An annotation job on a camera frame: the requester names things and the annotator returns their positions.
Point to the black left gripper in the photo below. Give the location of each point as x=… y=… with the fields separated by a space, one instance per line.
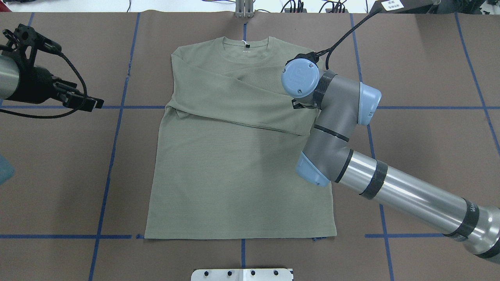
x=35 y=84

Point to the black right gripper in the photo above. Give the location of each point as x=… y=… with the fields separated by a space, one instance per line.
x=295 y=104

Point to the olive green long-sleeve shirt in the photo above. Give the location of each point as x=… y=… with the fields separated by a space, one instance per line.
x=227 y=148

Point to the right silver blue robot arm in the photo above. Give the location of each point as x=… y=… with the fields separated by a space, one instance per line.
x=326 y=158

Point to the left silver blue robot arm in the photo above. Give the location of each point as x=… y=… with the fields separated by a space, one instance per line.
x=9 y=78

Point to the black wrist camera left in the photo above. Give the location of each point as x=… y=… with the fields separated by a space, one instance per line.
x=24 y=43

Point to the aluminium frame post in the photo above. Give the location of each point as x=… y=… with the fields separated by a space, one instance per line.
x=244 y=8

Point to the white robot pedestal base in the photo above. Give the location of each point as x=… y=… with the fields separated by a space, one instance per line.
x=262 y=274

